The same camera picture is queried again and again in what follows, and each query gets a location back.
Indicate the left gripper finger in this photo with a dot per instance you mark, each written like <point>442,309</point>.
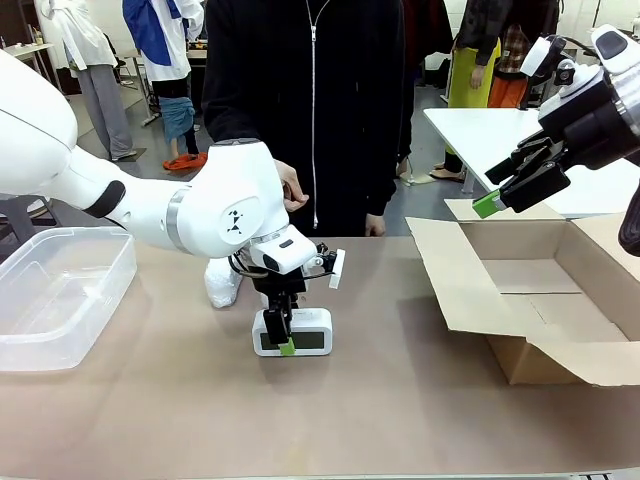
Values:
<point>276,327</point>
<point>293,307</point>

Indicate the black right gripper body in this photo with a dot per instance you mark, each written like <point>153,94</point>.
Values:
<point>590,130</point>

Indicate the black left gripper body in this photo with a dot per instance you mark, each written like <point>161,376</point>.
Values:
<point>277,287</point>

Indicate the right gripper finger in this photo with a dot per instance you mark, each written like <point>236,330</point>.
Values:
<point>517,157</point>
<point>535,187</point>

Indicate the white digital clock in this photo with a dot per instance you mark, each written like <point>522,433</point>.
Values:
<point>312,335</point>

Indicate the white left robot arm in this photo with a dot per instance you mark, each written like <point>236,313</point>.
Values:
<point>150,200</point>

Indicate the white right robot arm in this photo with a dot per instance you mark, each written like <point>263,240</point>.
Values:
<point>617,42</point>

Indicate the white bubble-wrapped clock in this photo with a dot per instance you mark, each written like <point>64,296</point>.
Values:
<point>220,287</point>

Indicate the person's right hand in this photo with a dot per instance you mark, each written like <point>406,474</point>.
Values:
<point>292,187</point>

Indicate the person's left hand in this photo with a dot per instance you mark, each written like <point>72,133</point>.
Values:
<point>375,226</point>

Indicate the white background table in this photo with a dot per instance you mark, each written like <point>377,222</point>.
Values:
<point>475,135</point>

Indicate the orange garment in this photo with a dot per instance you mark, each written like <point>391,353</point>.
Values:
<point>507,92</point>

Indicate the yellow apron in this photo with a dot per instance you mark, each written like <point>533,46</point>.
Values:
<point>467,75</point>

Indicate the plaid garment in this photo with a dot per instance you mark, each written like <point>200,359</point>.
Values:
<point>514,47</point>

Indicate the brown cardboard box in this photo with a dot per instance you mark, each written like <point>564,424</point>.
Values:
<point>530,310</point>

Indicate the dark jacket figure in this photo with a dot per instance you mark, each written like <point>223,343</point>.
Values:
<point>487,25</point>

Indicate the orange cloth on floor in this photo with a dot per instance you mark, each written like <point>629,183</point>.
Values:
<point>185,161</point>

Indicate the person in black hoodie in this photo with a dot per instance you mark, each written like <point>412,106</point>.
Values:
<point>320,100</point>

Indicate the blue denim bundle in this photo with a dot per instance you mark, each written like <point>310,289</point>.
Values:
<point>177,117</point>

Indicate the clear plastic bin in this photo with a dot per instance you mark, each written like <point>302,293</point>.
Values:
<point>55,300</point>

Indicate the grey stool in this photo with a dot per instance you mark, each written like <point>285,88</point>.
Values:
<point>22,210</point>

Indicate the blue and white garment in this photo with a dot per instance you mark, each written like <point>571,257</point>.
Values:
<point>160,35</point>

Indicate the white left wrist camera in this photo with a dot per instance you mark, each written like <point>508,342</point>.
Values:
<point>337,270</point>

